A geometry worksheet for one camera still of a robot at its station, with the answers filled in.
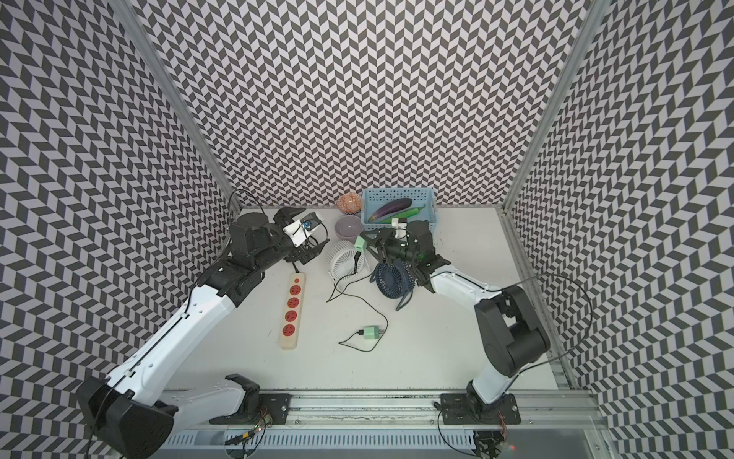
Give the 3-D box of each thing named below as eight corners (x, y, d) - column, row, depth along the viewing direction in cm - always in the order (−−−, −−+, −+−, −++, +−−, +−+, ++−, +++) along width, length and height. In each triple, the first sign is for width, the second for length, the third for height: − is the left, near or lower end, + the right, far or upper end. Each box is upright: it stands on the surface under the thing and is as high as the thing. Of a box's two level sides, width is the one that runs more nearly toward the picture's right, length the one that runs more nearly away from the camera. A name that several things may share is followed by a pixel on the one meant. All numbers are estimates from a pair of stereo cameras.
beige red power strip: (281, 349, 83) (279, 347, 82) (291, 277, 99) (289, 273, 97) (298, 348, 84) (297, 345, 82) (305, 276, 99) (304, 272, 98)
